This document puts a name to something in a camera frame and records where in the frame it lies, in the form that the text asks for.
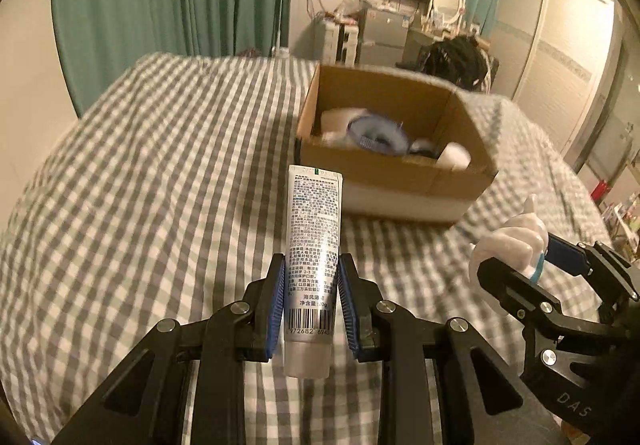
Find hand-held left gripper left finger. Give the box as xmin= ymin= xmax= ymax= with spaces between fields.
xmin=50 ymin=252 xmax=287 ymax=445

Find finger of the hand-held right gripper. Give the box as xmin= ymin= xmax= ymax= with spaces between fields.
xmin=545 ymin=232 xmax=640 ymax=306
xmin=475 ymin=257 xmax=563 ymax=331

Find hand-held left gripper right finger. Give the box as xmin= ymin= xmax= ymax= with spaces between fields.
xmin=336 ymin=252 xmax=566 ymax=445

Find white sock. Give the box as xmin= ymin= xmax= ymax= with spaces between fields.
xmin=470 ymin=195 xmax=551 ymax=283

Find silver toothpaste tube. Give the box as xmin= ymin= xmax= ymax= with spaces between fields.
xmin=282 ymin=165 xmax=344 ymax=378

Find cardboard box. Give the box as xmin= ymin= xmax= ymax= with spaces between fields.
xmin=294 ymin=63 xmax=500 ymax=224

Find round plastic container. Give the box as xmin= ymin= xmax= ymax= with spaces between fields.
xmin=346 ymin=114 xmax=408 ymax=154

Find cluttered shelf items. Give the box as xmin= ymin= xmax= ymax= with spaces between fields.
xmin=600 ymin=192 xmax=640 ymax=261

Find white paper roll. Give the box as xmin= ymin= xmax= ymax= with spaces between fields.
xmin=434 ymin=141 xmax=472 ymax=170

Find grey checkered blanket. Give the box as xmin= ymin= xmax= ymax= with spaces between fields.
xmin=0 ymin=52 xmax=640 ymax=445

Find white rolled cloth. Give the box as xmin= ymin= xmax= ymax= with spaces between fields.
xmin=320 ymin=108 xmax=368 ymax=143

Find white louvred wardrobe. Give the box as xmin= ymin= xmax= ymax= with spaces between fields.
xmin=492 ymin=0 xmax=623 ymax=160

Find black bag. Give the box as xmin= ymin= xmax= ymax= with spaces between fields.
xmin=417 ymin=36 xmax=496 ymax=93

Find white dressing table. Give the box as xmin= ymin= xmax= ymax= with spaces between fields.
xmin=405 ymin=25 xmax=491 ymax=66

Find white suitcase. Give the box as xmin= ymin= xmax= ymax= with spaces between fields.
xmin=321 ymin=19 xmax=361 ymax=64

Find small silver fridge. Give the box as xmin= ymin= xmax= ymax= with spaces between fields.
xmin=357 ymin=7 xmax=408 ymax=66

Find oval white vanity mirror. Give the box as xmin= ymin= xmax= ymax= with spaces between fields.
xmin=429 ymin=0 xmax=462 ymax=26

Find clear plastic bag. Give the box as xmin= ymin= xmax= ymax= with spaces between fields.
xmin=340 ymin=0 xmax=373 ymax=20

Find wide green curtain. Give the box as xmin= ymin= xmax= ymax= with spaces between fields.
xmin=50 ymin=0 xmax=296 ymax=118

